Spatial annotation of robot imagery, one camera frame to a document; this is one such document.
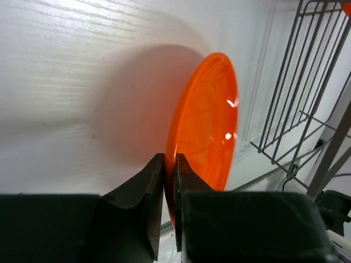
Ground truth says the grey wire dish rack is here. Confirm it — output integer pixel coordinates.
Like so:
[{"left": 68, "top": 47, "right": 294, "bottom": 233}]
[{"left": 251, "top": 1, "right": 350, "bottom": 191}]

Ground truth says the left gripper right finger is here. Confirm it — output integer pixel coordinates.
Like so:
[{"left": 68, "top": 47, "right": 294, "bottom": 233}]
[{"left": 174, "top": 154, "right": 337, "bottom": 262}]

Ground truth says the orange plastic plate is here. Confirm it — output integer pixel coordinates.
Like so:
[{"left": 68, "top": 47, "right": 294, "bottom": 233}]
[
  {"left": 339, "top": 1, "right": 351, "bottom": 17},
  {"left": 165, "top": 53, "right": 239, "bottom": 224}
]

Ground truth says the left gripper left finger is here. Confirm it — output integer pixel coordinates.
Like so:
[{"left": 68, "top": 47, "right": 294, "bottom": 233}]
[{"left": 1, "top": 153, "right": 165, "bottom": 262}]

